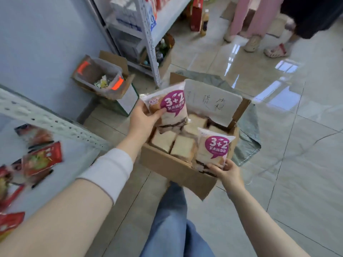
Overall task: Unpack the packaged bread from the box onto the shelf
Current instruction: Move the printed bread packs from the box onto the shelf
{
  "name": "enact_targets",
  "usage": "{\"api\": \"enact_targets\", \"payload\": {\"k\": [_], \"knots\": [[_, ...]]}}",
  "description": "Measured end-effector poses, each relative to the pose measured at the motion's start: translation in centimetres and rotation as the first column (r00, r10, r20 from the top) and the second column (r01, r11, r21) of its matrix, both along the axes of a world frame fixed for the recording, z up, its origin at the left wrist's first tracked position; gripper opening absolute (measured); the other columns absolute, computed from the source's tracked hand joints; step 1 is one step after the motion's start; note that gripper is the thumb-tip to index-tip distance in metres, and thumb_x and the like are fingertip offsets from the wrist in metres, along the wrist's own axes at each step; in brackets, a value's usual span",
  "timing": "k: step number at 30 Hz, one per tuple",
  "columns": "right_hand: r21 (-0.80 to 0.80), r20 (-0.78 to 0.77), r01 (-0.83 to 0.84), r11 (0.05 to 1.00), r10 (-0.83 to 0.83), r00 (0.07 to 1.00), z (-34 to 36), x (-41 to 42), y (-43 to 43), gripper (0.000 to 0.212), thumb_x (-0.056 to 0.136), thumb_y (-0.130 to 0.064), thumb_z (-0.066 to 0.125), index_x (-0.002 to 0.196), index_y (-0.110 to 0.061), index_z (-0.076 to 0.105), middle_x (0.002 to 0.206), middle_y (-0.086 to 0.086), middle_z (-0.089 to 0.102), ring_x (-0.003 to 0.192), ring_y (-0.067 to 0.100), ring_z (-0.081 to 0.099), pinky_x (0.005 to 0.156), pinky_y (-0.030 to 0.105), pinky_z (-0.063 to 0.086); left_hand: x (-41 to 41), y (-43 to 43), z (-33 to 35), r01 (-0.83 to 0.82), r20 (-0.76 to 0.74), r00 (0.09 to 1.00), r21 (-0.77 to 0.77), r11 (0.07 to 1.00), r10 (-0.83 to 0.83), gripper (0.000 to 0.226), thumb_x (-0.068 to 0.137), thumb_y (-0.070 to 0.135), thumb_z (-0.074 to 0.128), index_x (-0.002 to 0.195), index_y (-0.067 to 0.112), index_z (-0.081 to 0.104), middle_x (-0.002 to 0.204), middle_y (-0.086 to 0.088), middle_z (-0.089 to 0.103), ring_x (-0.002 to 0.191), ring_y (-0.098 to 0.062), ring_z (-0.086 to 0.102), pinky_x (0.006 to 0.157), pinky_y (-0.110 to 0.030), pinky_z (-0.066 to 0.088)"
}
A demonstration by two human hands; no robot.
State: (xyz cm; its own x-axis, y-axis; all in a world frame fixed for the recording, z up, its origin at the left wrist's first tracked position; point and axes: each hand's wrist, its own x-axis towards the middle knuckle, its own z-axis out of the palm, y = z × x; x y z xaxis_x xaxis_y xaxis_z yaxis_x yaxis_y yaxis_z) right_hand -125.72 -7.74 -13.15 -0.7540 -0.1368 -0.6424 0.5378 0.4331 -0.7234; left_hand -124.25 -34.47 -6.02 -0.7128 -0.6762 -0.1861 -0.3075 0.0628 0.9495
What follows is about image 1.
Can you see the yellow drink bottle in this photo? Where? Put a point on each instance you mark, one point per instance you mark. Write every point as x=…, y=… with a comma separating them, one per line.
x=205, y=24

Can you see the blue white packet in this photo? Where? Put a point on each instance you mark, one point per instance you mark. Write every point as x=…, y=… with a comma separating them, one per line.
x=152, y=20

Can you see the person's left hand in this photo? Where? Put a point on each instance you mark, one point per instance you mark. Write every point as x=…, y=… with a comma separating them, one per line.
x=142, y=123

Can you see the brown cardboard box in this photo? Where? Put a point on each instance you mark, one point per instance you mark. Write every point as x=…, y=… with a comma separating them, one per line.
x=174, y=168

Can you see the person's left forearm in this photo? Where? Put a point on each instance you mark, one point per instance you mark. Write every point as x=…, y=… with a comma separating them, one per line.
x=53, y=219

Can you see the pile of bread packets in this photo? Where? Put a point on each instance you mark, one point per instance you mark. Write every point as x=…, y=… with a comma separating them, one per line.
x=163, y=140

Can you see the white metal shelf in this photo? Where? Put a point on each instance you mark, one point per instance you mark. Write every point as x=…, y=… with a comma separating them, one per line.
x=40, y=116

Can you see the person's blue jeans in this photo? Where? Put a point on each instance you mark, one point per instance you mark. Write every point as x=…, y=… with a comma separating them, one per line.
x=171, y=232

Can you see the green clipboard with paper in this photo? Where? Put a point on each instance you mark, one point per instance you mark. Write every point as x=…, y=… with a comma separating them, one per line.
x=128, y=100

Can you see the white arm sleeve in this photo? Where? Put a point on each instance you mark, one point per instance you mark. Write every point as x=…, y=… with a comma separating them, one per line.
x=107, y=171

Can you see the clear white capped bottle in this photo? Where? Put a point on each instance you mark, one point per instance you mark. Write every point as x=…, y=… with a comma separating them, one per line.
x=160, y=58

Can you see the green yellow sachets bundle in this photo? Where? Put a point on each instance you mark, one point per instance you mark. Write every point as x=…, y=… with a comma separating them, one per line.
x=101, y=82

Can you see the person's right forearm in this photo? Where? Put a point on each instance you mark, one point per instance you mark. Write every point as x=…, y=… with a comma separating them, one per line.
x=262, y=224

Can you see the grey box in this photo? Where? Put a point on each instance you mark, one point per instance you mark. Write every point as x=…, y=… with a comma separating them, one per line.
x=128, y=49

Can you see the person's right hand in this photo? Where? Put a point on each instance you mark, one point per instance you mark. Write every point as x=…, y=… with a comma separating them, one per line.
x=231, y=179

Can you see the white perforated metal rack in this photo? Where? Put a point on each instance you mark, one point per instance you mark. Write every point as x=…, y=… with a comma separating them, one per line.
x=146, y=34

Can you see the purple label bread packet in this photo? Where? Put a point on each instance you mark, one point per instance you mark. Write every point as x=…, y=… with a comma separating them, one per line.
x=211, y=157
x=174, y=115

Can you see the stack of white cartons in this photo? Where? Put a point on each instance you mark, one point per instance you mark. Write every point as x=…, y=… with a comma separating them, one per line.
x=123, y=10

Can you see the teal capped bottle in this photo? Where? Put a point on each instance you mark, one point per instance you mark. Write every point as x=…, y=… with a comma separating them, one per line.
x=146, y=62

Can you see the white handwritten paper sheet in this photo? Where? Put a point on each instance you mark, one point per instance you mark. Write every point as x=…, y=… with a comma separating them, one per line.
x=211, y=101

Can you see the brown bottle carton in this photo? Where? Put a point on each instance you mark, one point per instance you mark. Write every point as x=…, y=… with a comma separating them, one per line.
x=167, y=61

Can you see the grey green woven sack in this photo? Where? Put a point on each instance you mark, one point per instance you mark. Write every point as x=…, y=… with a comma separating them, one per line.
x=249, y=139

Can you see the cluster of red snack packets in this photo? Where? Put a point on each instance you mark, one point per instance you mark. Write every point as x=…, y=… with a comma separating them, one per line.
x=43, y=157

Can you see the row of red packs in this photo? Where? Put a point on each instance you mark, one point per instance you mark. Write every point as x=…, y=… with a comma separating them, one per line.
x=162, y=2

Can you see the green plastic bottle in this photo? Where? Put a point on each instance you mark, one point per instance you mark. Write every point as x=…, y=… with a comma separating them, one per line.
x=162, y=48

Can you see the red box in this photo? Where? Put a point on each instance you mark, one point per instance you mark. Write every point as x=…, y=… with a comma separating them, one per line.
x=197, y=13

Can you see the clear bin with orange latches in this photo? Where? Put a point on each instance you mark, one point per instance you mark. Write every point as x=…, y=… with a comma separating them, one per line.
x=91, y=74

